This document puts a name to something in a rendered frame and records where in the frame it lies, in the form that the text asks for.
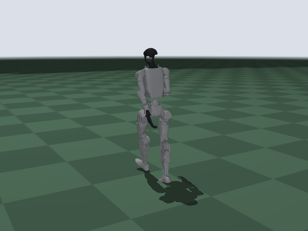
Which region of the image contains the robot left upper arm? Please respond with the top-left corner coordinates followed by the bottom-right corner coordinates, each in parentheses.
top-left (135, 69), bottom-right (146, 95)

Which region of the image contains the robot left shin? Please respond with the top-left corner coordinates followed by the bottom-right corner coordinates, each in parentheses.
top-left (139, 138), bottom-right (149, 165)

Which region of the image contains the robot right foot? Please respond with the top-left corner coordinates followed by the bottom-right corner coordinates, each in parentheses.
top-left (158, 175), bottom-right (171, 183)

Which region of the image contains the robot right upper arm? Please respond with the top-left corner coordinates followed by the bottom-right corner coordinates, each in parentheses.
top-left (163, 68), bottom-right (171, 94)

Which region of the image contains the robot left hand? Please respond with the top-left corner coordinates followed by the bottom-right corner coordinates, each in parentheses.
top-left (146, 110), bottom-right (157, 128)

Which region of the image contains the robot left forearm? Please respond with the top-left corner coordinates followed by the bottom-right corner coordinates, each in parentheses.
top-left (137, 90), bottom-right (151, 115)

